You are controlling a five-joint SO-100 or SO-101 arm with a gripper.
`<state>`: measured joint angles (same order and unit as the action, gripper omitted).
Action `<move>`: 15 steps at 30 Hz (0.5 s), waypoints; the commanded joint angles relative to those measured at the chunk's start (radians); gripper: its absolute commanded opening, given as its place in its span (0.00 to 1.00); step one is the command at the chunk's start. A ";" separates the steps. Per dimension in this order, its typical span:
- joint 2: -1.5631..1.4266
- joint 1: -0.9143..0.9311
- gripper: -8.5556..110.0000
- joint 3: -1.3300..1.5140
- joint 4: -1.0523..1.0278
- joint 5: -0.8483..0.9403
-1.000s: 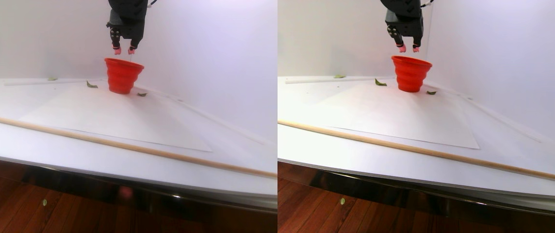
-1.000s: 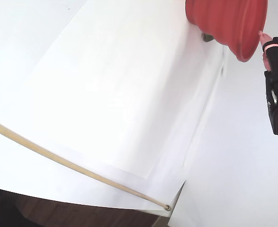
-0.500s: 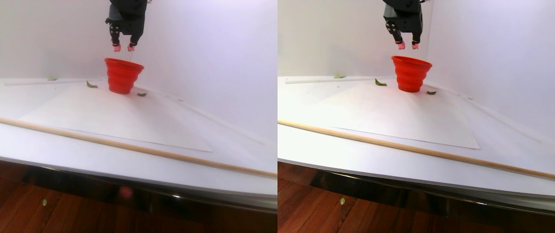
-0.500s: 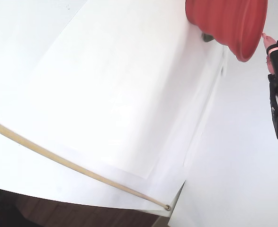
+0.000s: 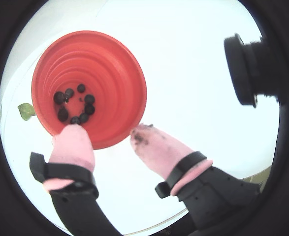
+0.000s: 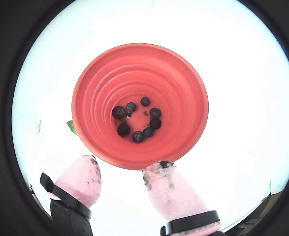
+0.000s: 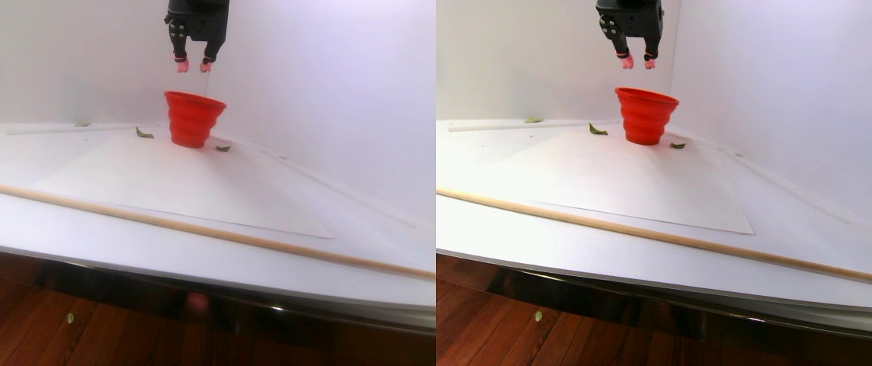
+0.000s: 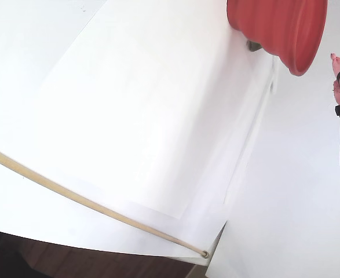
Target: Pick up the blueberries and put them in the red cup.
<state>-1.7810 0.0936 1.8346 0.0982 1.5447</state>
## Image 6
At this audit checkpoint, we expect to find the pink-tipped black gripper finger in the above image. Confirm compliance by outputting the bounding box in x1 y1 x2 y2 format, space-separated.
39 154 102 236
141 160 223 236

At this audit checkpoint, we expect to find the red collapsible silicone cup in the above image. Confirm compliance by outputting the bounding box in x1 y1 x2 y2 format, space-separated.
71 43 209 171

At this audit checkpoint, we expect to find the curled olive green leaf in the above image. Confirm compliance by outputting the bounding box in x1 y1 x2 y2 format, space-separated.
65 119 78 136

